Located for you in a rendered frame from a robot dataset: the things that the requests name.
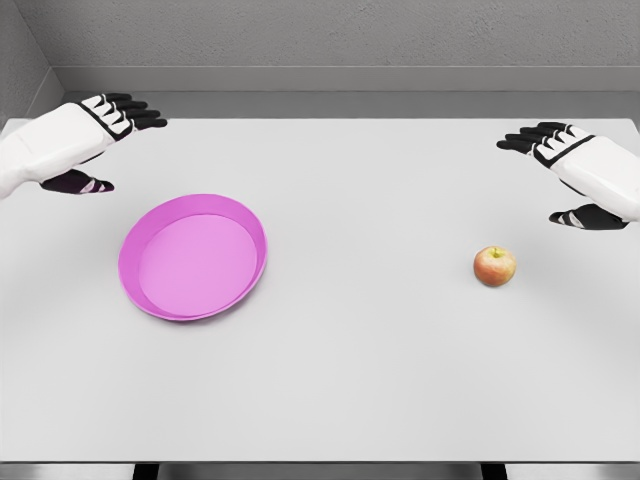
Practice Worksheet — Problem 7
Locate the pink round plate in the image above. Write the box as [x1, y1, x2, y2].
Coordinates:
[118, 193, 269, 326]

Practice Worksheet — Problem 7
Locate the red-yellow apple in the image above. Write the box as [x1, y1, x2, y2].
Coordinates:
[473, 245, 518, 288]

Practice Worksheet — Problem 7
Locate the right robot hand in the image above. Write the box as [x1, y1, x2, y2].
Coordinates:
[495, 121, 640, 232]

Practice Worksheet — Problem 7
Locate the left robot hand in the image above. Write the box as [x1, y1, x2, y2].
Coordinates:
[12, 92, 169, 196]

